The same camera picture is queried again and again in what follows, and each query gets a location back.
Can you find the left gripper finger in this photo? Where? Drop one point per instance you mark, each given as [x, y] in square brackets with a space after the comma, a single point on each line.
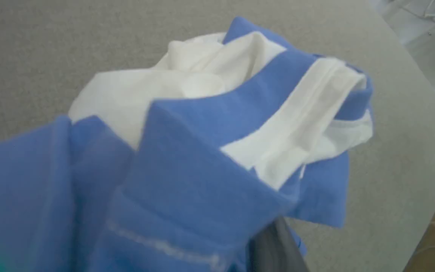
[274, 249]

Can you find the blue and white garment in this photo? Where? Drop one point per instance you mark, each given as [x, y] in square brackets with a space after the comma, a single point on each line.
[187, 151]

